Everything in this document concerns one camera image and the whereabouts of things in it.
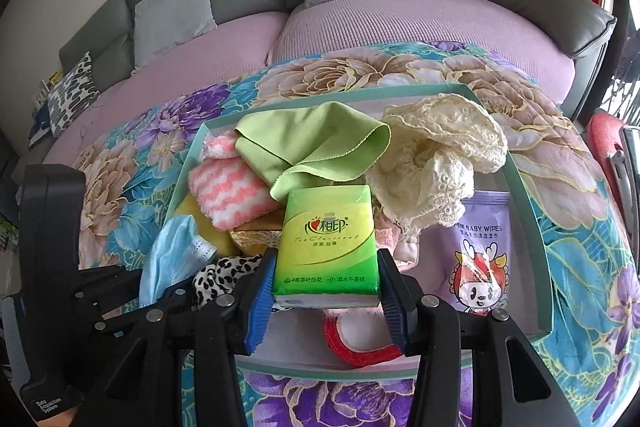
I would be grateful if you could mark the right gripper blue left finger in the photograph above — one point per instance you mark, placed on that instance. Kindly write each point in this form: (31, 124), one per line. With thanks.
(258, 301)

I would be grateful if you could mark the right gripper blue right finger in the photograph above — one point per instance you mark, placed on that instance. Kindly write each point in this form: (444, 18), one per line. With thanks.
(398, 304)

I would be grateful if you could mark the leopard print scrunchie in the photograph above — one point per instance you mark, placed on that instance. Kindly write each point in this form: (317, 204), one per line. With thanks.
(221, 276)

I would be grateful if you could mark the purple baby wipes pack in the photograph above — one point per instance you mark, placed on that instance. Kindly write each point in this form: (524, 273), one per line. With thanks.
(469, 262)

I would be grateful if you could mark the blue face mask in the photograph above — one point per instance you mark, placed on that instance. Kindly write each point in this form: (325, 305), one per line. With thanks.
(177, 254)

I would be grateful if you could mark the green tissue pack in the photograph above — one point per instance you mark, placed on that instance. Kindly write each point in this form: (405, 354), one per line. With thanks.
(327, 252)

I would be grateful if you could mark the yellow sponge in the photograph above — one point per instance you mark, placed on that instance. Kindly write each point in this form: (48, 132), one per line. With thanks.
(220, 239)

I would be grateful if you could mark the pink white fluffy towel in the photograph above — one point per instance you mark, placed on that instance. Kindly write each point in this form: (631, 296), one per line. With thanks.
(227, 190)

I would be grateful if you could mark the cream lace garment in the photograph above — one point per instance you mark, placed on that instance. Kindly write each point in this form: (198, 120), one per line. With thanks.
(437, 146)

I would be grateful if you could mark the light green cloth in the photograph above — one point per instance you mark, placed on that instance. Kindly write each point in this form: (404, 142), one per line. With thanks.
(310, 147)

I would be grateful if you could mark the pink baby garment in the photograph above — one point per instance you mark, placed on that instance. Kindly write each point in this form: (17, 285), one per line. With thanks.
(403, 246)

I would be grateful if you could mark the person left hand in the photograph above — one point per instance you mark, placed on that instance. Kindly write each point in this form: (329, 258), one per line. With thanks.
(62, 416)

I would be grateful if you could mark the teal shallow box tray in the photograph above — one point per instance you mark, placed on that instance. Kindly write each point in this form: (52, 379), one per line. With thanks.
(294, 344)

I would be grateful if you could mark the floral blue blanket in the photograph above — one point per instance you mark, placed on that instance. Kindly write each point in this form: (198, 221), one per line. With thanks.
(131, 146)

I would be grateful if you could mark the blue book stack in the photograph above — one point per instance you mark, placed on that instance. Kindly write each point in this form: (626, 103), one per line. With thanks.
(40, 116)

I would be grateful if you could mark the leopard pattern cushion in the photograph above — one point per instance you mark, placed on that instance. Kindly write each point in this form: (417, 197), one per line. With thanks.
(71, 96)

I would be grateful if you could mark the pink plastic stool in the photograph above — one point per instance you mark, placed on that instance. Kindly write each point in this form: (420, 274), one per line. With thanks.
(604, 139)

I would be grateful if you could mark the pink sofa seat cover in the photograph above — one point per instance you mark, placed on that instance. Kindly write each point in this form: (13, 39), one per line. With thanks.
(253, 42)

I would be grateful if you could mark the grey cushion left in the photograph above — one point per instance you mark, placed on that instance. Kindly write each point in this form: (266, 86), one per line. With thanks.
(161, 25)

